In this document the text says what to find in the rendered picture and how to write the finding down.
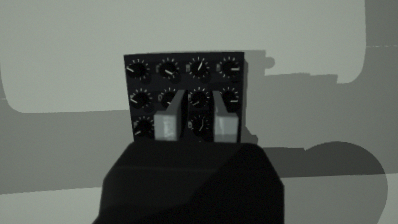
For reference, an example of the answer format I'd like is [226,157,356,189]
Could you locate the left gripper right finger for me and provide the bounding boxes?
[209,91,239,143]

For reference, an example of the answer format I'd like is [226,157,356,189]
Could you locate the black knob panel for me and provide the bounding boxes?
[123,52,244,143]

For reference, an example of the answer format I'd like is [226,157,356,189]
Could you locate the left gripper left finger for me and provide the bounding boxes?
[154,90,188,141]

